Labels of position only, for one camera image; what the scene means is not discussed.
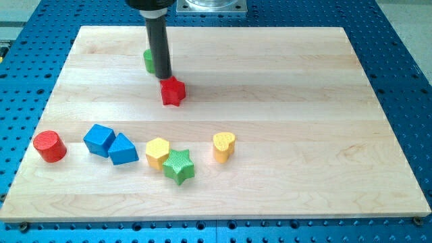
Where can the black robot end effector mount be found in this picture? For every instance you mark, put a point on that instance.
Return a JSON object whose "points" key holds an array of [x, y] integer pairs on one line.
{"points": [[150, 5]]}

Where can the light wooden board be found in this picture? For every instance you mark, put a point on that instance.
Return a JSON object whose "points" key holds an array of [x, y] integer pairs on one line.
{"points": [[312, 140]]}

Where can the green star block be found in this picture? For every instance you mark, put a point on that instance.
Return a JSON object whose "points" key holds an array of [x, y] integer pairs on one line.
{"points": [[179, 167]]}

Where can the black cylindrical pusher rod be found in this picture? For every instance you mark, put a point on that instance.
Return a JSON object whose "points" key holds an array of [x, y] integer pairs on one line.
{"points": [[157, 39]]}

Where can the green cylinder block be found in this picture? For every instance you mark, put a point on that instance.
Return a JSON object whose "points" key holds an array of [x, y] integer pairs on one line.
{"points": [[148, 61]]}

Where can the blue triangle block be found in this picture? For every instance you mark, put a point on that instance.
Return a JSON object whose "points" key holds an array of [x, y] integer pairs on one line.
{"points": [[122, 150]]}

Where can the blue cube block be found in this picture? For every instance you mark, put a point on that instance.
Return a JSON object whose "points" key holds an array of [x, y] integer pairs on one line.
{"points": [[99, 139]]}

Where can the red cylinder block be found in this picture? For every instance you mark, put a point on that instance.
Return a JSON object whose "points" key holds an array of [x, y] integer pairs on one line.
{"points": [[50, 146]]}

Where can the yellow hexagon block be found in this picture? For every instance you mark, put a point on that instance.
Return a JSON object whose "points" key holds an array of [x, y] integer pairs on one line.
{"points": [[157, 152]]}

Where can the yellow heart block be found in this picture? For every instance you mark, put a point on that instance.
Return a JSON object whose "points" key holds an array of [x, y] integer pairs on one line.
{"points": [[223, 146]]}

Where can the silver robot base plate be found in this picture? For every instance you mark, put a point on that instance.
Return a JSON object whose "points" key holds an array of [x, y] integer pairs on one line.
{"points": [[211, 6]]}

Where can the red star block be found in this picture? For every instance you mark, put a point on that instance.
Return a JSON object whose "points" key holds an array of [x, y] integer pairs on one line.
{"points": [[173, 91]]}

